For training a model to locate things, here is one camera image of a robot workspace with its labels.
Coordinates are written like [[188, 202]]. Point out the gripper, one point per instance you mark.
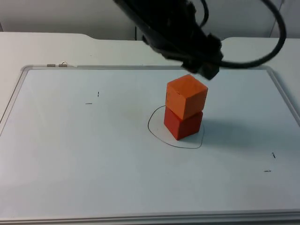
[[187, 47]]

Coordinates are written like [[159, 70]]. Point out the orange cube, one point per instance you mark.
[[185, 93]]

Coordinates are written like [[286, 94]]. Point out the red cube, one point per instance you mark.
[[185, 127]]

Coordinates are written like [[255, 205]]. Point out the grey-framed whiteboard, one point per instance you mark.
[[93, 152]]

